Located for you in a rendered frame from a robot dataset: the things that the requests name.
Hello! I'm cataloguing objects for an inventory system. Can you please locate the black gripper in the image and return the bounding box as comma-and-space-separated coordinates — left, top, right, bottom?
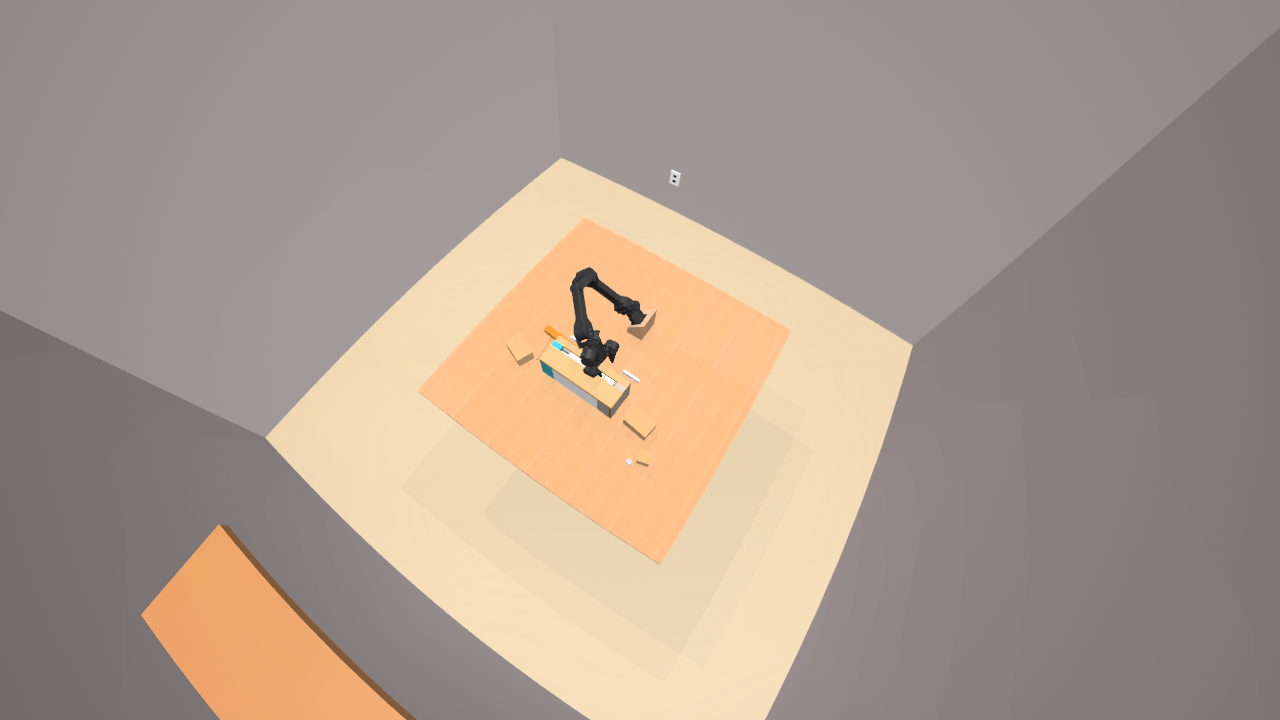
582, 340, 620, 378

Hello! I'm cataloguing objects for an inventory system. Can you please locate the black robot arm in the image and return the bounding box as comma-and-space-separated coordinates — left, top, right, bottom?
570, 266, 646, 366

